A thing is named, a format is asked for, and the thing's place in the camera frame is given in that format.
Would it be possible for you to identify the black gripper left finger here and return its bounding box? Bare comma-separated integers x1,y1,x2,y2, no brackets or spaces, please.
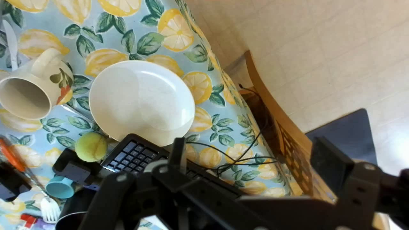
78,137,223,230

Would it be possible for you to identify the cream floral mug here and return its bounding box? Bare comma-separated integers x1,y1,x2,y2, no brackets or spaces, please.
0,48,76,122

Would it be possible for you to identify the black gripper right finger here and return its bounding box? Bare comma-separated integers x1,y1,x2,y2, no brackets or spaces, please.
309,136,409,230

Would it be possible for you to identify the wooden lattice-back chair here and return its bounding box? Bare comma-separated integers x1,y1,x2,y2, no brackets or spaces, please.
223,50,338,204

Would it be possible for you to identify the thin black keyboard cable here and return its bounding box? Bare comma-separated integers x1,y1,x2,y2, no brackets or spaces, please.
185,84,280,178

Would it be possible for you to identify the black bowl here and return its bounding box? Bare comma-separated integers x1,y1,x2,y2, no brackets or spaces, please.
55,187,100,230

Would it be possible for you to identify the white round plate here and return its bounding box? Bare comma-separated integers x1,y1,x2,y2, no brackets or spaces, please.
87,59,197,149

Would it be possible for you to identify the black rectangular block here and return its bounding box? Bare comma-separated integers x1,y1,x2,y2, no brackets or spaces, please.
51,147,104,188

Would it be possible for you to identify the small teal cup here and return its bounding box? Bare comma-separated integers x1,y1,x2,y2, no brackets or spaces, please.
45,176,76,201

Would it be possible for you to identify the white plastic fork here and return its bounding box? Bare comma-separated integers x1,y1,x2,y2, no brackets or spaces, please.
39,196,63,224

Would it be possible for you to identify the blue floor mat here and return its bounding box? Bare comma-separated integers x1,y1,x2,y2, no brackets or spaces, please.
306,108,380,165

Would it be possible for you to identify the orange-handled tool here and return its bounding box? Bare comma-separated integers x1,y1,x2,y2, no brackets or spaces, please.
0,137,44,193

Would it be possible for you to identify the lemon print tablecloth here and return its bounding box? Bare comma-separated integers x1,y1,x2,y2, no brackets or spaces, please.
0,0,295,230

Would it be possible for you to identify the white plastic utensil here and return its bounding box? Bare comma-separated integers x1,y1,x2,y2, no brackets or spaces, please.
0,17,22,73

